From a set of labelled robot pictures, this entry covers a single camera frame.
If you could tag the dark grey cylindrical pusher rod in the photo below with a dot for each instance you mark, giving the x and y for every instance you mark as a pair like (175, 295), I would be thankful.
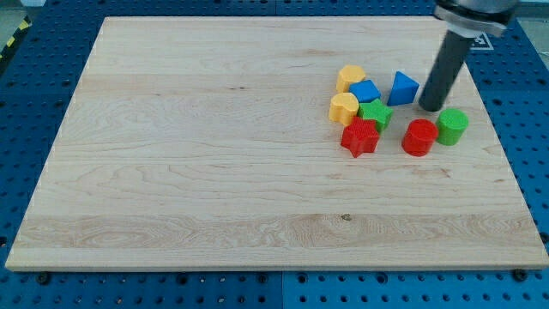
(448, 63)

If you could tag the silver black robot flange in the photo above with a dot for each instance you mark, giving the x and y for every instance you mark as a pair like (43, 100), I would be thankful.
(484, 16)

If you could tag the white fiducial marker tag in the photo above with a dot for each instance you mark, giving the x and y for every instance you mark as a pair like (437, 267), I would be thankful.
(482, 43)

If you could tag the blue triangle block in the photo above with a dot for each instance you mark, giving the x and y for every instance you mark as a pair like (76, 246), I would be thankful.
(403, 91)

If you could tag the green cylinder block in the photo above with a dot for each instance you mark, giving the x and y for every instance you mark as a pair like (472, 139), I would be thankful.
(451, 124)

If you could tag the red cylinder block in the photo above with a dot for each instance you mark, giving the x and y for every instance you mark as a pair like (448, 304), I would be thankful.
(420, 135)

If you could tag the blue cube block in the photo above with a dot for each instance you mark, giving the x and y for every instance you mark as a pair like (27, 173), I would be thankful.
(365, 91)

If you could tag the green star block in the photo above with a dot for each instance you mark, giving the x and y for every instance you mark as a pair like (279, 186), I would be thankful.
(376, 110)

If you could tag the lower yellow heart block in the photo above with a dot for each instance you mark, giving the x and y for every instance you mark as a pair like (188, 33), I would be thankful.
(343, 108)

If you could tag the red star block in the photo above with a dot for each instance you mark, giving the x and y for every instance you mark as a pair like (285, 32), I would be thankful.
(361, 136)

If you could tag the light wooden board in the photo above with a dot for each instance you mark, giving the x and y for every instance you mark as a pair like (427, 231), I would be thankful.
(195, 143)

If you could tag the yellow black hazard tape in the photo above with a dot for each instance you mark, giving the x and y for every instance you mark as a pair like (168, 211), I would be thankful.
(12, 42)

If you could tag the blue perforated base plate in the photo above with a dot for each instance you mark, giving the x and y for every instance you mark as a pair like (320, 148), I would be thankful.
(40, 79)

